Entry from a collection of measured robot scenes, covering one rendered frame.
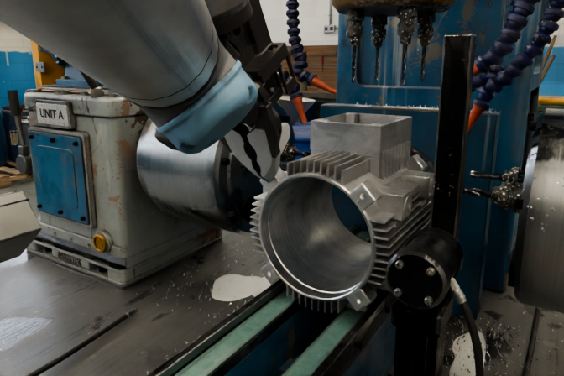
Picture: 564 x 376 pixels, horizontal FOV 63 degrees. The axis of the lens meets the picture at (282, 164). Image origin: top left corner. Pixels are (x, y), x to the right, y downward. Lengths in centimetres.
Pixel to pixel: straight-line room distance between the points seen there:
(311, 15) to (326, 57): 68
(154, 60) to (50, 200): 85
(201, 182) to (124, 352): 28
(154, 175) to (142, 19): 65
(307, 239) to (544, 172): 32
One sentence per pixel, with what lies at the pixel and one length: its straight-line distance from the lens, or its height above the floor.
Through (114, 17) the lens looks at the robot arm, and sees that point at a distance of 17.
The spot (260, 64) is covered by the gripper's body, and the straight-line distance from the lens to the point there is 48.
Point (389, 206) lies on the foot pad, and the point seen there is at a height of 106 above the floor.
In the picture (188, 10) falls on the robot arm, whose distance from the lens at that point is 21.
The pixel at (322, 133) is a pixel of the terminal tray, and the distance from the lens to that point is 61.
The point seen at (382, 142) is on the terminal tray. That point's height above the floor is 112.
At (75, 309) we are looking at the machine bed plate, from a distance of 91.
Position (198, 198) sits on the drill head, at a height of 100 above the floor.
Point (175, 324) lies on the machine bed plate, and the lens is 82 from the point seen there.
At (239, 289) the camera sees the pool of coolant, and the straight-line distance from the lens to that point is 90.
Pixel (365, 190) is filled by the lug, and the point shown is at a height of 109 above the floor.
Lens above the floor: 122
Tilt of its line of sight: 13 degrees down
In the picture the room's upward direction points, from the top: straight up
